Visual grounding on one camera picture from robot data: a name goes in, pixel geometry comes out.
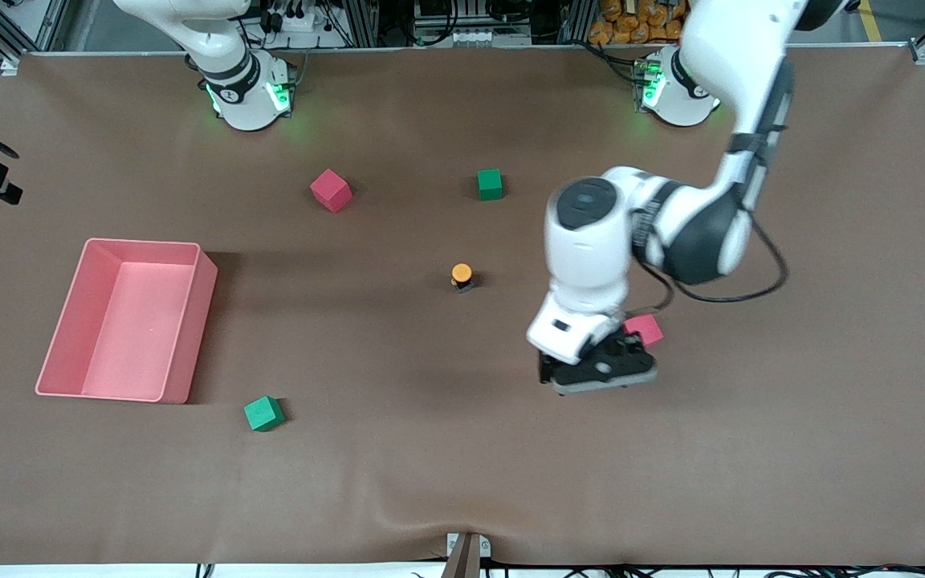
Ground white connector strip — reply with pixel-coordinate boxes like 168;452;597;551
445;28;533;47

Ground orange snack packets pile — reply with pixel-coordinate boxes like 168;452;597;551
589;0;688;46

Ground brown table mat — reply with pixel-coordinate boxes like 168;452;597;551
0;44;925;567

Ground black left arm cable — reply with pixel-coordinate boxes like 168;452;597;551
639;217;790;314

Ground white power strip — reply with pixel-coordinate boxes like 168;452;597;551
258;0;344;35

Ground pink plastic bin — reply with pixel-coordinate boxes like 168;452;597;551
35;238;218;405

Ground pink cube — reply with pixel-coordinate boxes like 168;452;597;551
309;169;353;214
623;313;665;348

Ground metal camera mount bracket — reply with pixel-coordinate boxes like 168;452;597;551
445;531;493;578

